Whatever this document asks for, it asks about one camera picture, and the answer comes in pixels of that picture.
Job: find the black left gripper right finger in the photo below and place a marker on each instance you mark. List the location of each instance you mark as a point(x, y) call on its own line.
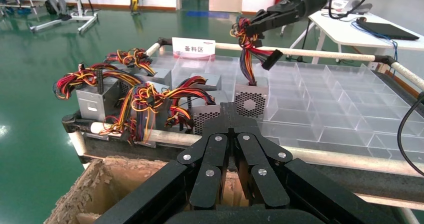
point(261, 169)

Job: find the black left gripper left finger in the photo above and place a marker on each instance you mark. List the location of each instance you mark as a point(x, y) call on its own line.
point(212, 156)

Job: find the power supply with mesh side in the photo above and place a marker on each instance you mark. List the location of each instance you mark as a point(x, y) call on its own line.
point(207, 116)

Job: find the white printed paper sheet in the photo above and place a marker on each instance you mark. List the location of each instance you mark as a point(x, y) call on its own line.
point(341, 5)

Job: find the white office table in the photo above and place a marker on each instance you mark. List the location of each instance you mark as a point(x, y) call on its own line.
point(341, 30)

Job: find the white sign with Chinese text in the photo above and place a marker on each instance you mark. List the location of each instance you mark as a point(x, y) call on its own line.
point(193, 46)

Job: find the clear acrylic divider tray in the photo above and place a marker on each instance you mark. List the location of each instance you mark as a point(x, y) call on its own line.
point(331, 116)

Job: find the brown cardboard divider box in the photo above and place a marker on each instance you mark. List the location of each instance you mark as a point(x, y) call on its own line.
point(109, 179)

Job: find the black laptop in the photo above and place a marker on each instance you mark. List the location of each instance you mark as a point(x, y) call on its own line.
point(387, 30)

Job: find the black pipe corner joint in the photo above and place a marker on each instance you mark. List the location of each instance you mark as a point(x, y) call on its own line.
point(164, 41)
point(70, 121)
point(386, 60)

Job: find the dark grey power supply unit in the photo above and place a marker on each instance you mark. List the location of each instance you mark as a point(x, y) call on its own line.
point(94, 102)

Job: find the white rack leg pipe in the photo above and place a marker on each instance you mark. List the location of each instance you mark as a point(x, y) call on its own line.
point(78, 143)

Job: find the white metal stand frame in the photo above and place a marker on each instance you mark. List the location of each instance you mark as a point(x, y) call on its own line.
point(87, 21)

